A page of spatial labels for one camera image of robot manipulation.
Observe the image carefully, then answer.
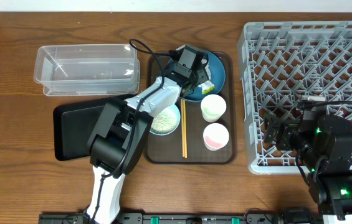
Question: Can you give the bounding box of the yellow silver snack wrapper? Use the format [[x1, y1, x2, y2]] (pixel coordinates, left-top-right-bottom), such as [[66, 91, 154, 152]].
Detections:
[[199, 65, 215, 95]]

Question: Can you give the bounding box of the dark blue plate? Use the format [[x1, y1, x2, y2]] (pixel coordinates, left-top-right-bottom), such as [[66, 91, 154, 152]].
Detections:
[[160, 49, 226, 102]]

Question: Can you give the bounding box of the cream paper cup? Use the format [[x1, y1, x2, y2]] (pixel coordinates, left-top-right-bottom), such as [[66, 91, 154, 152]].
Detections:
[[201, 94, 227, 123]]

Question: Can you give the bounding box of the light blue bowl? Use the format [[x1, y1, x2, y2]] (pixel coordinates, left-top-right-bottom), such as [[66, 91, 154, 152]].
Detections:
[[149, 104, 181, 136]]

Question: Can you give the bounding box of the rice grains pile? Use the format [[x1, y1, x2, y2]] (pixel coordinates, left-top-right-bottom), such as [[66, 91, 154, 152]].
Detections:
[[150, 107, 179, 134]]

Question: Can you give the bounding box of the pink-lined paper cup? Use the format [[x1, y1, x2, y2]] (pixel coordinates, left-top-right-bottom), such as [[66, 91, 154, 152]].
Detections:
[[202, 123, 229, 151]]

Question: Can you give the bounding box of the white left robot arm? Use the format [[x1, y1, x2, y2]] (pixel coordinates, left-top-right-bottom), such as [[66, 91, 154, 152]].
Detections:
[[85, 59, 211, 223]]

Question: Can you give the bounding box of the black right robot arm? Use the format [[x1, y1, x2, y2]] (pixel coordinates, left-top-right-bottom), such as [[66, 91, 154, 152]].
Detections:
[[264, 106, 352, 221]]

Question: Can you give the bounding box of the grey dishwasher rack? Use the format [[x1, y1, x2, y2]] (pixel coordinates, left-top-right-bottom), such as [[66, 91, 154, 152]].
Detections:
[[237, 21, 352, 175]]

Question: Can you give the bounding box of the clear plastic waste bin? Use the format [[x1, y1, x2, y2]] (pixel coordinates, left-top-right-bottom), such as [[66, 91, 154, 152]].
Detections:
[[34, 44, 140, 96]]

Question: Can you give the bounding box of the wooden chopstick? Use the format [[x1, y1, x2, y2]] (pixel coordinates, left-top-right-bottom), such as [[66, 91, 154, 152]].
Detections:
[[184, 101, 188, 158], [181, 99, 186, 158]]

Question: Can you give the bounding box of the brown serving tray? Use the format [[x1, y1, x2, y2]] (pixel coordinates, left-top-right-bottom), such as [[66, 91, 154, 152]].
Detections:
[[144, 52, 237, 165]]

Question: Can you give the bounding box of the black plastic tray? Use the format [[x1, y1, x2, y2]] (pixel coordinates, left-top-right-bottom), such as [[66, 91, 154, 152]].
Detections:
[[52, 94, 139, 162]]

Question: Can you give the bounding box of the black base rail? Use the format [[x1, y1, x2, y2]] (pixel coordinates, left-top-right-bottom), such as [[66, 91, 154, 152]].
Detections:
[[37, 212, 320, 224]]

